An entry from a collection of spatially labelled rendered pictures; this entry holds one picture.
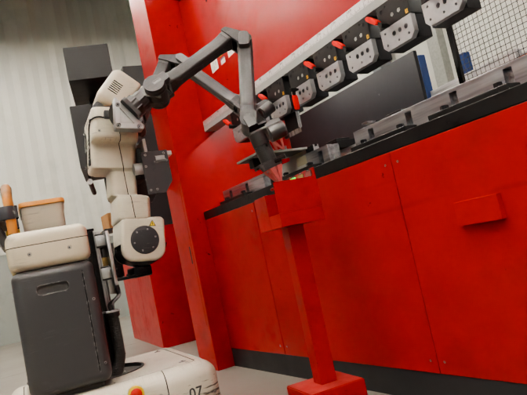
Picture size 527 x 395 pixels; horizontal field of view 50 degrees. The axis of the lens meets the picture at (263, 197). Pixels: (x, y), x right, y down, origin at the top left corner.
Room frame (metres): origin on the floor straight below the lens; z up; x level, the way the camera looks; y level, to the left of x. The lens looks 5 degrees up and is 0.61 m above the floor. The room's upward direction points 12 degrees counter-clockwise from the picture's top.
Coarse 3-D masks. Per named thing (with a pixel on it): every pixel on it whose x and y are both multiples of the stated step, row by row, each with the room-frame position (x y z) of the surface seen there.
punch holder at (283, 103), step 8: (280, 80) 2.49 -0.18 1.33; (288, 80) 2.49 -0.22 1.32; (272, 88) 2.56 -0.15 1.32; (280, 88) 2.50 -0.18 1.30; (288, 88) 2.49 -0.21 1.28; (272, 96) 2.57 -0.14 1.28; (280, 96) 2.52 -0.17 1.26; (288, 96) 2.48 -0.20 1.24; (280, 104) 2.54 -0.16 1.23; (288, 104) 2.48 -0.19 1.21; (280, 112) 2.54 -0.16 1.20; (288, 112) 2.50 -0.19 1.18
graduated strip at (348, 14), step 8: (368, 0) 1.94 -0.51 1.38; (352, 8) 2.01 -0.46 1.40; (360, 8) 1.98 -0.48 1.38; (344, 16) 2.06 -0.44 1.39; (336, 24) 2.10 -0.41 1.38; (320, 32) 2.19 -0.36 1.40; (328, 32) 2.15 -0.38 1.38; (312, 40) 2.25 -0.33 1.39; (304, 48) 2.30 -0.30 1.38; (288, 56) 2.41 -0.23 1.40; (296, 56) 2.36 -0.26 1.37; (280, 64) 2.47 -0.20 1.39; (272, 72) 2.54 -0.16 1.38; (256, 80) 2.67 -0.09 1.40; (264, 80) 2.61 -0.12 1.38; (216, 112) 3.08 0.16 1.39; (208, 120) 3.19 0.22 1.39
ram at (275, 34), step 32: (192, 0) 3.09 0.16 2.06; (224, 0) 2.79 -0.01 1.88; (256, 0) 2.54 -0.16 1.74; (288, 0) 2.33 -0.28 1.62; (320, 0) 2.16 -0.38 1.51; (352, 0) 2.00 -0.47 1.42; (384, 0) 1.87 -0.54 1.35; (192, 32) 3.17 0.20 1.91; (256, 32) 2.59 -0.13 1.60; (288, 32) 2.38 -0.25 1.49; (224, 64) 2.91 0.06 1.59; (256, 64) 2.64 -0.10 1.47; (288, 64) 2.42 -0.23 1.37
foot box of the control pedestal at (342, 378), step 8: (336, 376) 2.00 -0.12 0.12; (344, 376) 1.98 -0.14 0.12; (352, 376) 1.96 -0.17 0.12; (296, 384) 2.01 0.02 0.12; (304, 384) 1.99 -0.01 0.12; (312, 384) 1.97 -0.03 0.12; (328, 384) 1.92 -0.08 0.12; (336, 384) 1.90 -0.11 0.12; (344, 384) 1.89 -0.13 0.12; (352, 384) 1.89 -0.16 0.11; (360, 384) 1.90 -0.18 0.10; (288, 392) 2.01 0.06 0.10; (296, 392) 1.94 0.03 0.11; (304, 392) 1.89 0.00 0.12; (312, 392) 1.87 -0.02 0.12; (320, 392) 1.85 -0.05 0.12; (328, 392) 1.86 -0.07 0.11; (336, 392) 1.87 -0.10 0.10; (344, 392) 1.88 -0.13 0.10; (352, 392) 1.89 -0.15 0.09; (360, 392) 1.90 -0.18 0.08
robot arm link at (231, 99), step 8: (176, 56) 2.48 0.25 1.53; (184, 56) 2.49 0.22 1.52; (200, 72) 2.49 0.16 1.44; (192, 80) 2.52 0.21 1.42; (200, 80) 2.48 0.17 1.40; (208, 80) 2.48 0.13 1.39; (208, 88) 2.48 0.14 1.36; (216, 88) 2.46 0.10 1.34; (224, 88) 2.47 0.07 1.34; (216, 96) 2.48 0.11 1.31; (224, 96) 2.45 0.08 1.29; (232, 96) 2.44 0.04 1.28; (232, 104) 2.43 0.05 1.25
